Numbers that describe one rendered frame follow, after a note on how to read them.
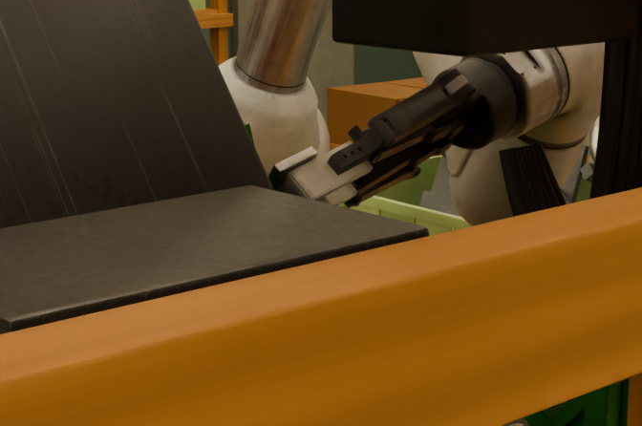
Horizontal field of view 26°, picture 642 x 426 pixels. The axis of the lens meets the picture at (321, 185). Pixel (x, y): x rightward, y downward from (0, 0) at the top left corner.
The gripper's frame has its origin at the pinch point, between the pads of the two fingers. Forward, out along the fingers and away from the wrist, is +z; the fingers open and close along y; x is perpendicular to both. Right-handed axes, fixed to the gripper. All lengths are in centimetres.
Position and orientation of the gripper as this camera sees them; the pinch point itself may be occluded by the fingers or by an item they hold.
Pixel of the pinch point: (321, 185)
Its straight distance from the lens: 110.9
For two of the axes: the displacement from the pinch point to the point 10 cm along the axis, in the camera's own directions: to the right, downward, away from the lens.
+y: 3.2, -5.5, -7.7
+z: -7.2, 3.9, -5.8
